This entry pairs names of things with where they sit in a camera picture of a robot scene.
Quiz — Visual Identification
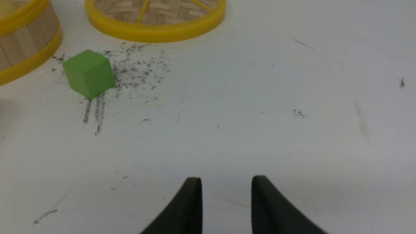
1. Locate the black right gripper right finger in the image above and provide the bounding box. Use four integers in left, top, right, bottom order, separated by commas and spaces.
251, 175, 326, 234

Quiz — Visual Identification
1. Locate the bamboo steamer lid yellow rim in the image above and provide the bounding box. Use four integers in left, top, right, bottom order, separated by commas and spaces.
85, 0, 227, 43

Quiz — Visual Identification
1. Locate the bamboo steamer basket yellow rim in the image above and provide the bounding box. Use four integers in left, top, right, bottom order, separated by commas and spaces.
0, 0, 63, 85

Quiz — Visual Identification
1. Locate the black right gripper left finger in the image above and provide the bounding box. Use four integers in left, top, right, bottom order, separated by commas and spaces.
142, 177, 203, 234

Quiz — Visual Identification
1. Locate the green cube block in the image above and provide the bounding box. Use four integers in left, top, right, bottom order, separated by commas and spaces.
62, 49, 116, 99

